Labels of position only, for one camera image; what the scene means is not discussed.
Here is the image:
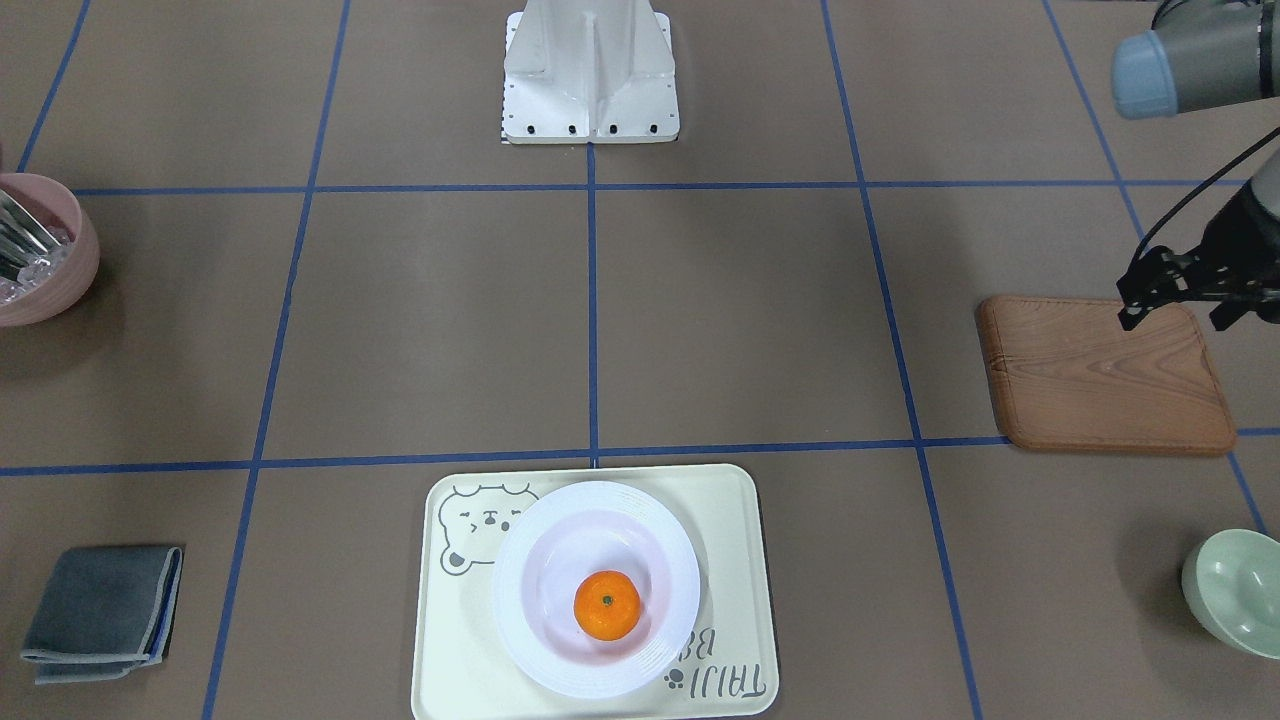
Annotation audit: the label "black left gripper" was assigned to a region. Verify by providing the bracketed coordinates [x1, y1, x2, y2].
[1117, 179, 1279, 331]

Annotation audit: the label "white round plate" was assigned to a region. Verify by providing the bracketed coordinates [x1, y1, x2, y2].
[492, 480, 701, 700]

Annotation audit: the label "orange fruit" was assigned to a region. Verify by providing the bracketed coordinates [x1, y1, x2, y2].
[573, 570, 644, 642]

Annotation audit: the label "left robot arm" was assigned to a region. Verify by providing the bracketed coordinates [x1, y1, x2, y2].
[1111, 1, 1279, 331]

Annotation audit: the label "wooden grain serving tray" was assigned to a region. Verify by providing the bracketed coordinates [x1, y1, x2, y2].
[975, 295, 1238, 457]

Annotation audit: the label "cream bear tray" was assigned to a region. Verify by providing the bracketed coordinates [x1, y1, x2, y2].
[410, 464, 780, 719]

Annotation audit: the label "light green bowl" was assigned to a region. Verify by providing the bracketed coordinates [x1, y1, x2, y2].
[1180, 529, 1279, 660]

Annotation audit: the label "folded grey cloth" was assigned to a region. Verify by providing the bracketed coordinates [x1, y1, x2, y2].
[20, 544, 184, 685]

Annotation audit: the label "pink bowl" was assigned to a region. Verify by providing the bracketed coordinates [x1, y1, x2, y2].
[1, 173, 101, 328]

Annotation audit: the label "clear ice cubes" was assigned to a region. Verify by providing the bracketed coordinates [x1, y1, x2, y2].
[1, 227, 74, 305]

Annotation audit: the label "metal scoop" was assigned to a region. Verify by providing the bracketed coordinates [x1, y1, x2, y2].
[1, 190, 58, 254]

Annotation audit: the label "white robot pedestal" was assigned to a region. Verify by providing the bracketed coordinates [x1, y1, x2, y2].
[500, 1, 681, 145]

